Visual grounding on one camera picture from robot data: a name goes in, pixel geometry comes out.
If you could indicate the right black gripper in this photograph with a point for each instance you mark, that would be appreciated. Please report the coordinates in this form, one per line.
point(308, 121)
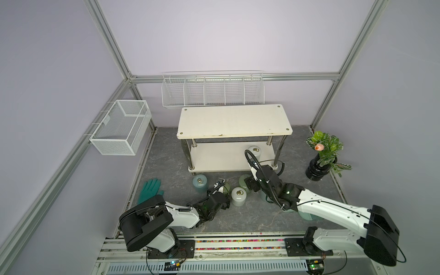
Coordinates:
point(250, 183)

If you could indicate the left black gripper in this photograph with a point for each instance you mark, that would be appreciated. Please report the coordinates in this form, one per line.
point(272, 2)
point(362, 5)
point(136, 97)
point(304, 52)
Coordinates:
point(226, 205)

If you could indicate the large green tea canister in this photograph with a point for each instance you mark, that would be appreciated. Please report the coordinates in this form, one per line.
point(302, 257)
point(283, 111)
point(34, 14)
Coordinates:
point(242, 182)

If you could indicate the small green tea canister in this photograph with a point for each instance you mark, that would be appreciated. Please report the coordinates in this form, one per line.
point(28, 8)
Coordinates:
point(226, 188)

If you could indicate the large white tea canister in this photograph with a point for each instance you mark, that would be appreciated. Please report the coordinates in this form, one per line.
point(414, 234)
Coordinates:
point(238, 196)

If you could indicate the small blue tea canister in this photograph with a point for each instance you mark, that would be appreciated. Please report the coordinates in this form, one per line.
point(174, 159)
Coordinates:
point(200, 184)

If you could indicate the small white tea canister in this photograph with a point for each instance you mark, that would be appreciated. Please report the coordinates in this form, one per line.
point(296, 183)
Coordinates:
point(256, 151)

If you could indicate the large light blue tea canister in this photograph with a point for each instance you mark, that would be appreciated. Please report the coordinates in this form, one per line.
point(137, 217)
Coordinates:
point(265, 198)

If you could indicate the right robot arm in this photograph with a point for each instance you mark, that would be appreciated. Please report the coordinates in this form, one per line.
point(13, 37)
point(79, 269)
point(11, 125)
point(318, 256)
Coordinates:
point(371, 231)

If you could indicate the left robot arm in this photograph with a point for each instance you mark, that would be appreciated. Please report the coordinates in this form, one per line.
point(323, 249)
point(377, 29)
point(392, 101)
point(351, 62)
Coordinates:
point(151, 224)

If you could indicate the white two-tier shelf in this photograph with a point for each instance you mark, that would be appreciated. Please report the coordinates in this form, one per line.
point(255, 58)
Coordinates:
point(214, 139)

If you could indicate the green rubber glove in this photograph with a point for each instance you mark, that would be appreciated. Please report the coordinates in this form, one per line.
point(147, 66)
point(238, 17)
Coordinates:
point(150, 189)

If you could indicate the potted plant with pink flower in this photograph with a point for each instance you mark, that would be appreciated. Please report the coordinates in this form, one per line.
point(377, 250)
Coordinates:
point(327, 148)

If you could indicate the white mesh basket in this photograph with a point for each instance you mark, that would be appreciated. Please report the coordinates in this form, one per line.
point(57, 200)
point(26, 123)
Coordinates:
point(122, 129)

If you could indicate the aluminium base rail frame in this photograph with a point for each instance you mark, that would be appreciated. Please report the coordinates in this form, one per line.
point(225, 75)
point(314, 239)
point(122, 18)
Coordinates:
point(245, 246)

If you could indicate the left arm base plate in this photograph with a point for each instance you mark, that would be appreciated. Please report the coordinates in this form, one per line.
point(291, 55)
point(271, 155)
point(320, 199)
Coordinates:
point(182, 250)

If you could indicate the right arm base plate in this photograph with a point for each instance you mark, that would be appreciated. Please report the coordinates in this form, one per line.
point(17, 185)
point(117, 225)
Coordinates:
point(295, 247)

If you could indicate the white slotted cable duct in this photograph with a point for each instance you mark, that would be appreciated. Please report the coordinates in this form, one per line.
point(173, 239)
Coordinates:
point(208, 267)

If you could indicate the white wire divided basket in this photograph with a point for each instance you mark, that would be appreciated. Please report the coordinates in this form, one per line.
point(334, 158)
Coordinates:
point(212, 88)

